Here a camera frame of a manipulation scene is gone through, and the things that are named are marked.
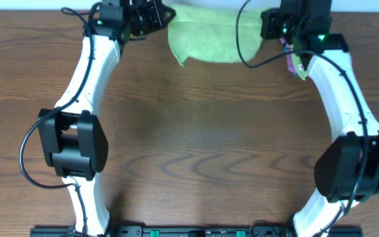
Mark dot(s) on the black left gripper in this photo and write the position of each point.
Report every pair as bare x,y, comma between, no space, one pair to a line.
156,16

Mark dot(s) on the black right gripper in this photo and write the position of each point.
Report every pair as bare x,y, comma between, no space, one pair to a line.
268,24

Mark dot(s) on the light green microfiber cloth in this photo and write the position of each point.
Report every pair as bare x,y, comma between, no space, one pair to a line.
214,36

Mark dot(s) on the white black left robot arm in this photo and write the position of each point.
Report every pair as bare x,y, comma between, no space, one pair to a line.
73,141

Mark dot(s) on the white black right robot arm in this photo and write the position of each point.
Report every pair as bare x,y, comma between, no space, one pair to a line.
348,171

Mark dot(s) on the purple cloth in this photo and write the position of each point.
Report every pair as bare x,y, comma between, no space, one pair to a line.
288,47

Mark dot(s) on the olive green folded cloth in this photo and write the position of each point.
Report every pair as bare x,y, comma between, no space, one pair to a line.
300,70

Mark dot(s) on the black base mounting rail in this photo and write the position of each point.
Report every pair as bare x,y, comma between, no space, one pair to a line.
139,231

